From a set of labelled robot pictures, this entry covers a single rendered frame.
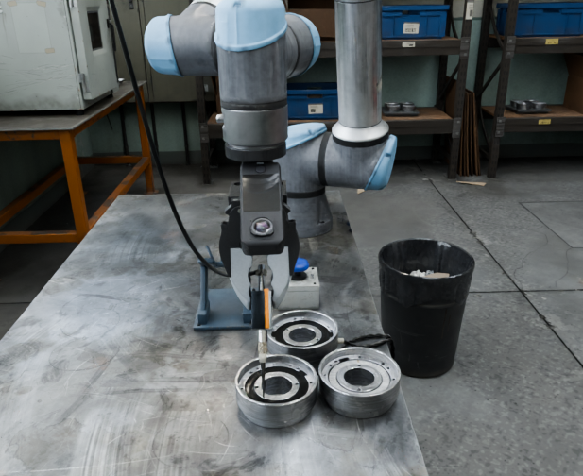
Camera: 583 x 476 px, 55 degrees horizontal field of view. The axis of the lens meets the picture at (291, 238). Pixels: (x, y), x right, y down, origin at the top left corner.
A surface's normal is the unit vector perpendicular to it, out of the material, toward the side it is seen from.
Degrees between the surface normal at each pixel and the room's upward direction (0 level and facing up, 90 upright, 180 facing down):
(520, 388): 0
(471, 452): 0
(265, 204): 32
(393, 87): 90
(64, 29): 90
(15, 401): 0
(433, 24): 90
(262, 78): 90
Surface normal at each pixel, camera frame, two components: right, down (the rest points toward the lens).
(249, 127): -0.08, 0.40
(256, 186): 0.01, -0.57
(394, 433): -0.02, -0.92
